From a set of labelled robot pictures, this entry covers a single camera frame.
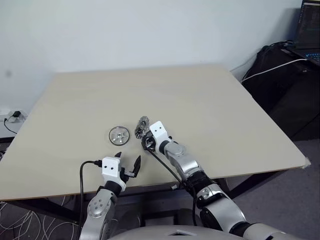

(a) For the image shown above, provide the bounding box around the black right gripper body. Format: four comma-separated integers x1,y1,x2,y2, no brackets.
140,133,159,153

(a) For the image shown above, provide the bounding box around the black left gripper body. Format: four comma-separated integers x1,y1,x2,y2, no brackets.
120,166,138,183

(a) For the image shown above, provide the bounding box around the motor housing with copper coils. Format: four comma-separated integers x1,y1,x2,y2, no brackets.
134,115,151,141

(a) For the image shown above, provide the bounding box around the silver spoked rotor disc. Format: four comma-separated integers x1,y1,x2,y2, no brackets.
108,126,131,146

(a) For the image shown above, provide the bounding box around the silver robot torso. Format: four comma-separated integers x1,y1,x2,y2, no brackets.
106,224,320,240

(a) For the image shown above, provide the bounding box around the white power strip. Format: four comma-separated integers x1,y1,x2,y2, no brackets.
0,108,28,124

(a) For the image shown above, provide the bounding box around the black bag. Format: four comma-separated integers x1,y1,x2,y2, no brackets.
241,44,320,141

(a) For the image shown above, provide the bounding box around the black laptop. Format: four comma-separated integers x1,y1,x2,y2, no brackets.
281,0,320,63

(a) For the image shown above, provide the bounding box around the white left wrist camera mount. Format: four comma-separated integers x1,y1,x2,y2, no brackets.
100,156,127,194

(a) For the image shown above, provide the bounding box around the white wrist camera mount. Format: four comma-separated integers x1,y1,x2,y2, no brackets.
100,156,127,194
149,120,168,149

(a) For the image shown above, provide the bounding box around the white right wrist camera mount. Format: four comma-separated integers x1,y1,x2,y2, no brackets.
149,120,168,149

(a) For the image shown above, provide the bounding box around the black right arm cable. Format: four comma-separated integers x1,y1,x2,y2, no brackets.
142,144,201,226

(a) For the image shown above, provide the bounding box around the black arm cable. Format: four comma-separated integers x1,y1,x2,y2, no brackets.
79,159,103,235
142,144,201,226

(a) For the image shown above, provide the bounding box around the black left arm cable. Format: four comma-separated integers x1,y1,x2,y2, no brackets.
79,159,103,235

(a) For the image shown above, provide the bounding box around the thin black adapter cable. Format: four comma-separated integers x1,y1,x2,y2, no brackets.
2,117,17,135

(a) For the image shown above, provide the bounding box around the white charging cable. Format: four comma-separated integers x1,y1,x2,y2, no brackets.
240,58,309,82

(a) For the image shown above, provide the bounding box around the black laptop cable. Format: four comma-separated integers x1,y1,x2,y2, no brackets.
267,40,296,50

